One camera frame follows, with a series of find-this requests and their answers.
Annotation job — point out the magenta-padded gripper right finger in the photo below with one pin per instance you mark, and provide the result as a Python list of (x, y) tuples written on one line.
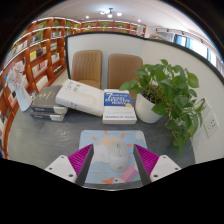
[(165, 166)]

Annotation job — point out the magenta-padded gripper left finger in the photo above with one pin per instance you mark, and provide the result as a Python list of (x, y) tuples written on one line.
[(60, 166)]

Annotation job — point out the white computer mouse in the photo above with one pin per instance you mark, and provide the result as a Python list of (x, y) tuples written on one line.
[(118, 157)]

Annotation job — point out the light blue printed mouse pad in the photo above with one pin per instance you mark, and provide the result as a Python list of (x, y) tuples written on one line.
[(100, 138)]

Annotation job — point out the thick dark hardcover book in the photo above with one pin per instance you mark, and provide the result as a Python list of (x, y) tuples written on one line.
[(46, 98), (46, 116)]

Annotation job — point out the thick white book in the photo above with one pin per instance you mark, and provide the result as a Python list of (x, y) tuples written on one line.
[(80, 96)]

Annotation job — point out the green plant in white pot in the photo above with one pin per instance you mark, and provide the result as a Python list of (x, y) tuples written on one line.
[(166, 90)]

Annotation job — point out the blue and white book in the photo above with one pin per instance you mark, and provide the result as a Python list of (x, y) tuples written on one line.
[(118, 103)]

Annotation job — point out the pink and white flowers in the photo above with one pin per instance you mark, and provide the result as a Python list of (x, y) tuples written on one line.
[(16, 75)]

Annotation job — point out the tan leather chair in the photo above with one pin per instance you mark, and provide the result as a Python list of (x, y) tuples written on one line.
[(124, 70), (87, 66)]

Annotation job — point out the orange wooden bookshelf unit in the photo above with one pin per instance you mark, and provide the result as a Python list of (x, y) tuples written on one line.
[(40, 56)]

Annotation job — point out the window with curtains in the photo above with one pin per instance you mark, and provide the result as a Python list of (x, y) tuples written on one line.
[(200, 46)]

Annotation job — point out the cluster of ceiling lights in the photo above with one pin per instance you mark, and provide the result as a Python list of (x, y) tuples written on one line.
[(110, 14)]

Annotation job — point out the white wall socket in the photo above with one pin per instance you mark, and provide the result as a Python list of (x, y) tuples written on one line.
[(206, 108), (211, 126)]

